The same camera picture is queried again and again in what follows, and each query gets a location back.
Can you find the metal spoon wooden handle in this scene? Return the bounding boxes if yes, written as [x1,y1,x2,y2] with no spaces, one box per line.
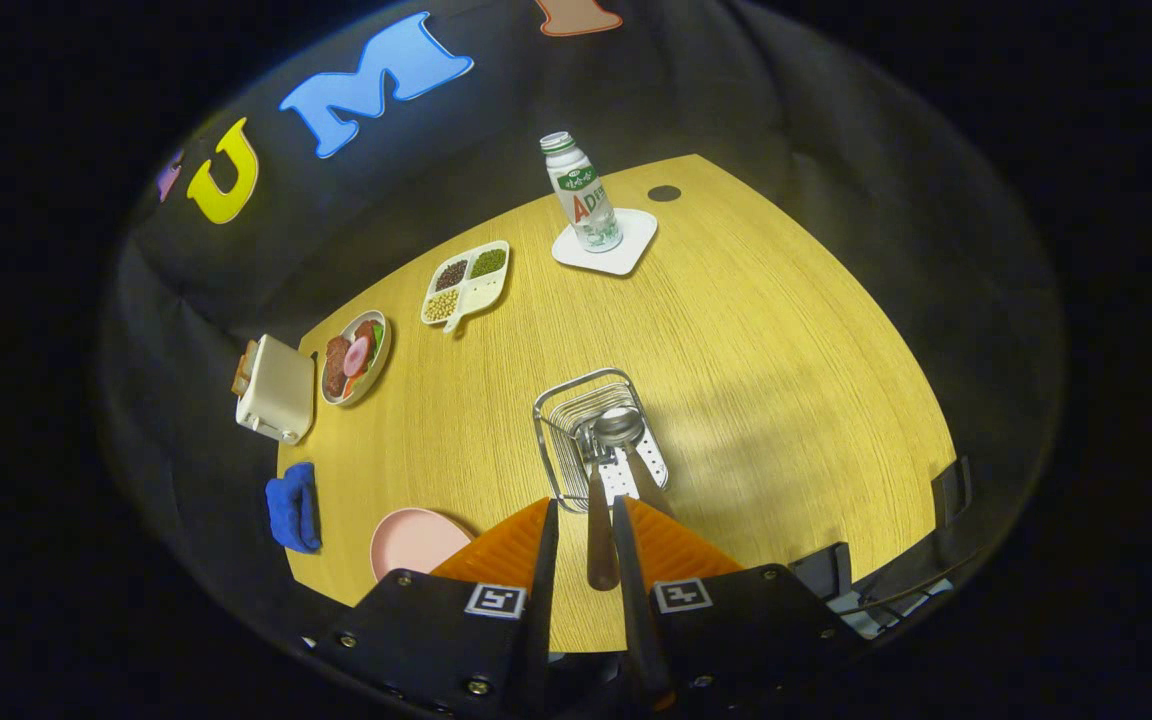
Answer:
[593,406,679,519]

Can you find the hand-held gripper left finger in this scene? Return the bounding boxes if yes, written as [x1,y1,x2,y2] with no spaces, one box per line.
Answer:
[311,497,560,720]

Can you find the oval grey food plate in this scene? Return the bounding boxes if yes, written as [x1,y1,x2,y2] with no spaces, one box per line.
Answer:
[320,309,393,407]

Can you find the blue folded towel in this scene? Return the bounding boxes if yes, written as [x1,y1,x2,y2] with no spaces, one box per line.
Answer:
[265,461,323,554]

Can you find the white divided bean dish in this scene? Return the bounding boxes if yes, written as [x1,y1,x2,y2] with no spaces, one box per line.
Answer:
[420,240,511,334]

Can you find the brown meat piece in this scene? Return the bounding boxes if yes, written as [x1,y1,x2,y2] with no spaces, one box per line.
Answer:
[323,336,351,399]

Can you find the white toaster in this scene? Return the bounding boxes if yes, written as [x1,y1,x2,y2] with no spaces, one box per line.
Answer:
[235,334,317,445]

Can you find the metal fork wooden handle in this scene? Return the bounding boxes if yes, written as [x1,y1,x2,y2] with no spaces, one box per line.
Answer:
[576,425,621,592]

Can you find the white square coaster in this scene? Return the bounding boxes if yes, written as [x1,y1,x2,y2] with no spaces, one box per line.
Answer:
[551,208,659,277]

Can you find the pink round plate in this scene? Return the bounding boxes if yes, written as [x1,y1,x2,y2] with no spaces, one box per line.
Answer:
[370,508,475,583]

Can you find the white bottle green label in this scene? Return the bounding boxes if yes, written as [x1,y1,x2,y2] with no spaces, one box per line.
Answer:
[539,131,624,253]

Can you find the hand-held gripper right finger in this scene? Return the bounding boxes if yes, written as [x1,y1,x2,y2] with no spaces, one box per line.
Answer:
[612,495,867,720]

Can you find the black backdrop cloth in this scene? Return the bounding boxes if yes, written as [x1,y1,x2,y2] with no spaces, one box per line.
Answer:
[101,0,1067,641]

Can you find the metal wire basket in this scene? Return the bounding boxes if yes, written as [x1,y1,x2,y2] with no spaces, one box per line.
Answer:
[533,368,670,514]

